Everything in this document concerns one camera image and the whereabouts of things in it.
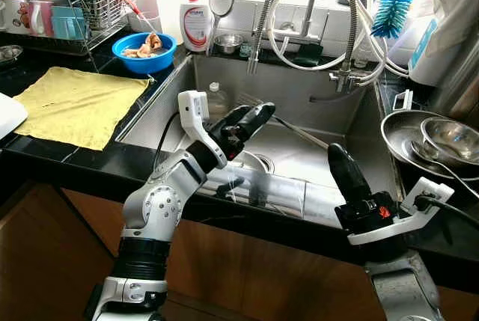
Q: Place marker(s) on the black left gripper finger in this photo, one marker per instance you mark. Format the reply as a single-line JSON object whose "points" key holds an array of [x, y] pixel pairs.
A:
{"points": [[241, 117], [260, 120]]}

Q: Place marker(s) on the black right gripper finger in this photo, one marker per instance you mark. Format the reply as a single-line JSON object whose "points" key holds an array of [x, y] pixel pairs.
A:
{"points": [[340, 179], [361, 190]]}

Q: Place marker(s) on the thin metal stick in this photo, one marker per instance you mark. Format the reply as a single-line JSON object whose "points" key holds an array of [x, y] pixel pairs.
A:
{"points": [[299, 132]]}

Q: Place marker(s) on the wide flat-rimmed steel basin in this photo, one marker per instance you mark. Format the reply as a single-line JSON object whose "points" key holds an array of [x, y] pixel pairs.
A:
{"points": [[400, 138]]}

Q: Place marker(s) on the deep steel mixing bowl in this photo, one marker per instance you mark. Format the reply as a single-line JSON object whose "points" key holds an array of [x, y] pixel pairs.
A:
{"points": [[453, 138]]}

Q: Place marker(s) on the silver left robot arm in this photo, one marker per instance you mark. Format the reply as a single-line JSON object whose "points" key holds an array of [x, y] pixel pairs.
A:
{"points": [[157, 209]]}

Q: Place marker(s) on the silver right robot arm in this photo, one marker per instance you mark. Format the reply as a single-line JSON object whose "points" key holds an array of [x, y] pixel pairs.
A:
{"points": [[404, 291]]}

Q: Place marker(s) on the stainless steel kitchen sink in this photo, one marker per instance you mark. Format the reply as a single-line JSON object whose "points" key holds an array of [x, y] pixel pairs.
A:
{"points": [[299, 89]]}

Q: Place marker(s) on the clear plastic bottle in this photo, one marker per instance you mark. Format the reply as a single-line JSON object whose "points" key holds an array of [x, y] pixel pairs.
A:
{"points": [[217, 100]]}

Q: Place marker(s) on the shallow steel bowl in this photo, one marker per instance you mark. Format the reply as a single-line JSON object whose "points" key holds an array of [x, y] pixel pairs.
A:
{"points": [[258, 162]]}

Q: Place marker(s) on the steel ladle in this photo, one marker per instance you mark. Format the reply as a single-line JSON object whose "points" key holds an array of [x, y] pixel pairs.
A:
{"points": [[423, 153]]}

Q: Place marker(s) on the small steel condiment bowl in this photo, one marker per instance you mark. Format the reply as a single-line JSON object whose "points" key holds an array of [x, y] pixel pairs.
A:
{"points": [[228, 43]]}

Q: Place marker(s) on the green scrub sponge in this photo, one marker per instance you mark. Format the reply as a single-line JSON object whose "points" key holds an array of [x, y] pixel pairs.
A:
{"points": [[308, 54]]}

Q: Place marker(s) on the white red pump soap bottle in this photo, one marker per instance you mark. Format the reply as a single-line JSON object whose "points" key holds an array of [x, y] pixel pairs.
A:
{"points": [[194, 29]]}

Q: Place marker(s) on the blue plastic bowl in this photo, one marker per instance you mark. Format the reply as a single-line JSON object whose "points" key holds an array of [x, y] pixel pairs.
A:
{"points": [[142, 63]]}

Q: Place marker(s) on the tan food scraps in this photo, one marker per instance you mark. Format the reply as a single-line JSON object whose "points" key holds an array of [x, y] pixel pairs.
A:
{"points": [[152, 43]]}

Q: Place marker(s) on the steel faucet column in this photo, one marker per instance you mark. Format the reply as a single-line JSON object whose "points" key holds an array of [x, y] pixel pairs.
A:
{"points": [[309, 14]]}

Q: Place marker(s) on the round metal mesh strainer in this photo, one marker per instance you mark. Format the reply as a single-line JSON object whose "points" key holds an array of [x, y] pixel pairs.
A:
{"points": [[220, 1]]}

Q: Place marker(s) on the brown wooden cabinet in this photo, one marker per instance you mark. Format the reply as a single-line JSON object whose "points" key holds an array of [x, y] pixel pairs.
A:
{"points": [[262, 276]]}

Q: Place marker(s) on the white spray bottle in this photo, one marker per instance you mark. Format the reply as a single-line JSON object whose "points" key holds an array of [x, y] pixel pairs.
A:
{"points": [[168, 7]]}

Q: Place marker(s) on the stainless steel cylindrical pot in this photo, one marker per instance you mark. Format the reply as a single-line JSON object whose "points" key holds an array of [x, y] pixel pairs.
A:
{"points": [[460, 85]]}

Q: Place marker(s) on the yellow cloth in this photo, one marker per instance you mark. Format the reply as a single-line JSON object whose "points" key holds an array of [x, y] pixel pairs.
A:
{"points": [[75, 104]]}

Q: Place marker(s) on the blue bottle brush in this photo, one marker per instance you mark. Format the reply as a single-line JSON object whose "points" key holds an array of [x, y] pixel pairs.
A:
{"points": [[391, 13]]}

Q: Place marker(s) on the teal plastic container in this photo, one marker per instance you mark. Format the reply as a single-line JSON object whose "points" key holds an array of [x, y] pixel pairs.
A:
{"points": [[67, 23]]}

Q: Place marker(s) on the white plastic board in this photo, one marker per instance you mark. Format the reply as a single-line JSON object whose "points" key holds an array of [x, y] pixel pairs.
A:
{"points": [[9, 115]]}

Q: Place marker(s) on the pink mug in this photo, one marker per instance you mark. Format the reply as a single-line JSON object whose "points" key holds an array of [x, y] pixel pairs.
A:
{"points": [[43, 18]]}

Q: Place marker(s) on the steel pot lid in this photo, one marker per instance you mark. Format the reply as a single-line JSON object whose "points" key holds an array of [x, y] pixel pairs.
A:
{"points": [[9, 53]]}

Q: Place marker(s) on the white printed mug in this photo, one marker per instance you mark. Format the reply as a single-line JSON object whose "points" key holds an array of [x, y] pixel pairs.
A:
{"points": [[15, 14]]}

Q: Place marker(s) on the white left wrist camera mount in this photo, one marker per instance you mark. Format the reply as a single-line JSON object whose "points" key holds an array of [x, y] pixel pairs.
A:
{"points": [[193, 108]]}

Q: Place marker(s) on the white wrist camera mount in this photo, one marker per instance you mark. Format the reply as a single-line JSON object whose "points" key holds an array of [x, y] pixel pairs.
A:
{"points": [[419, 197], [193, 108]]}

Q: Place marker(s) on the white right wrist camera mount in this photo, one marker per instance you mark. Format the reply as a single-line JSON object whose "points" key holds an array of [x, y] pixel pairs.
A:
{"points": [[419, 197]]}

